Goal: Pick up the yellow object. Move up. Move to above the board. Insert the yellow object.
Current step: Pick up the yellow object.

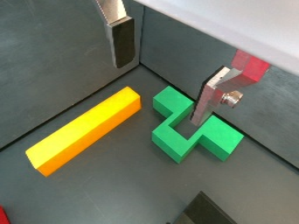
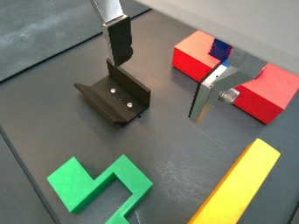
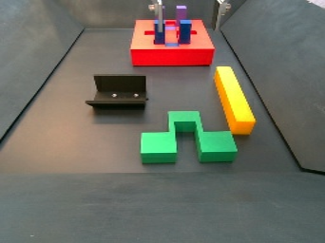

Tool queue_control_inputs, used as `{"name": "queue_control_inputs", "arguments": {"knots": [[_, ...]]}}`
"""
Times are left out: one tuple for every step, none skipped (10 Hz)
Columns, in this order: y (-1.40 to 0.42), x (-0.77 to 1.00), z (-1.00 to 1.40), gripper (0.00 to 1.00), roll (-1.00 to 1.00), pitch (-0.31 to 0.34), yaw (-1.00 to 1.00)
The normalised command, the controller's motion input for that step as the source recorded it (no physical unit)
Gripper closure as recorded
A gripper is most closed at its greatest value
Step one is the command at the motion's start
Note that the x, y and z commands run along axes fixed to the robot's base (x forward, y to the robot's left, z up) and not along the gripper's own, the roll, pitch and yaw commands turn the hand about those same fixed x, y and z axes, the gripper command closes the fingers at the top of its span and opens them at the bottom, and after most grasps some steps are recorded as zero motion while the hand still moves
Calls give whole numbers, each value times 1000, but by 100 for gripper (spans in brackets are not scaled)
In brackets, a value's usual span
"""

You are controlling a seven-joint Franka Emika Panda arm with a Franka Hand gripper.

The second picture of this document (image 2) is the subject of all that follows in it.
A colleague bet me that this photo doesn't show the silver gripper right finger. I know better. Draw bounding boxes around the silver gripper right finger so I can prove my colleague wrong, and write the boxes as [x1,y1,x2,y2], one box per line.
[190,48,267,123]

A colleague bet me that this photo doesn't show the green stepped block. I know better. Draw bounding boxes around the green stepped block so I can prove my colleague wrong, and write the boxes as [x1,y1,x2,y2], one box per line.
[47,155,154,224]

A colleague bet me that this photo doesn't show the black metal bracket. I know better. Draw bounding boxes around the black metal bracket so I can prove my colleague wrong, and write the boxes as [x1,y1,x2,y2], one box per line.
[73,59,151,126]

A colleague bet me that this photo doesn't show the red base board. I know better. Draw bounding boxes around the red base board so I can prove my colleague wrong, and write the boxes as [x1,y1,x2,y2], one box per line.
[172,31,299,124]

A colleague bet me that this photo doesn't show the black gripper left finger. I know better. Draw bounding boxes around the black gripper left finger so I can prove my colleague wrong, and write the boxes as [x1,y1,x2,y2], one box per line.
[89,0,134,67]

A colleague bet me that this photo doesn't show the yellow long block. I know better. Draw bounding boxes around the yellow long block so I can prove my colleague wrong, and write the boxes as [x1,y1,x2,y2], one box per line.
[188,138,280,224]

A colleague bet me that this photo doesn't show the dark blue U block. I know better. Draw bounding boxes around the dark blue U block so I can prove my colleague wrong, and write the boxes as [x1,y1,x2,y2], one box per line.
[210,38,232,67]

